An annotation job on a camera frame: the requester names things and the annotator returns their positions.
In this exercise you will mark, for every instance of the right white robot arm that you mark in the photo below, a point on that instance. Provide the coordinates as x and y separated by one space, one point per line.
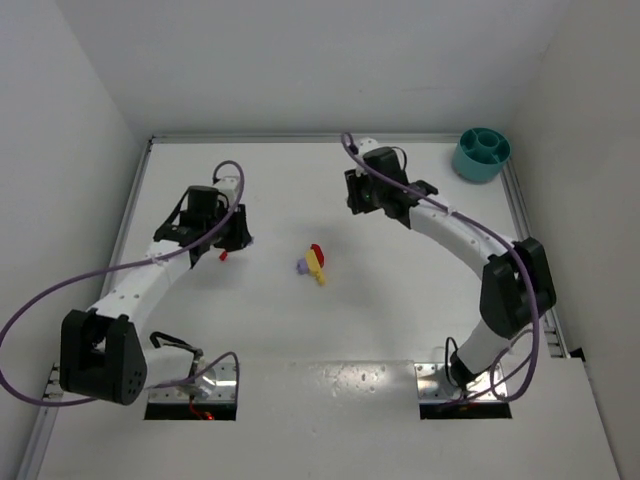
516 283

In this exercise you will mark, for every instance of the purple lego brick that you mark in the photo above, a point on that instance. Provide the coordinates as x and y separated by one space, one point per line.
302 267

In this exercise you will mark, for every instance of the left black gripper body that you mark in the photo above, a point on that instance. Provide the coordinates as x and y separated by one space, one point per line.
236 228

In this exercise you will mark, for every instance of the yellow lego assembly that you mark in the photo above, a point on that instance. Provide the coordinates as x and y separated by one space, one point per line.
315 266

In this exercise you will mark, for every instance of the metal base plate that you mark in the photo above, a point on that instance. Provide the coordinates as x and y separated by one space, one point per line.
433 387
216 387

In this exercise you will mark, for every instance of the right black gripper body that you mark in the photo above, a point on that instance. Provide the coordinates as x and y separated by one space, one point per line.
355 195

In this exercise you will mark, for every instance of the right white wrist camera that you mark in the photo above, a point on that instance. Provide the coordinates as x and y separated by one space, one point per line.
364 145

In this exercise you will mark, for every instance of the teal divided round container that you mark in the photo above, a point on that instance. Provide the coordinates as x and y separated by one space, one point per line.
480 155

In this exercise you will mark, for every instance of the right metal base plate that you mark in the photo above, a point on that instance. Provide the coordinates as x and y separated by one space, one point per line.
433 387

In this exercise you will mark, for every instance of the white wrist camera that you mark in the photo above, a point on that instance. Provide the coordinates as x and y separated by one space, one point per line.
228 185
364 145

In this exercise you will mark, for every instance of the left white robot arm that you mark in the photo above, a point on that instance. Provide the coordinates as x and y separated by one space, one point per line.
102 355

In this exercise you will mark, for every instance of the red curved lego brick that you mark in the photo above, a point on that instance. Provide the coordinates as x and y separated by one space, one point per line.
319 254

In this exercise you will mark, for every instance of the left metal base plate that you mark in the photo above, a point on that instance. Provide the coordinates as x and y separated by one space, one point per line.
216 387

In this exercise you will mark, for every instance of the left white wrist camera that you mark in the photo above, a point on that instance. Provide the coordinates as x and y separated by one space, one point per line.
228 185

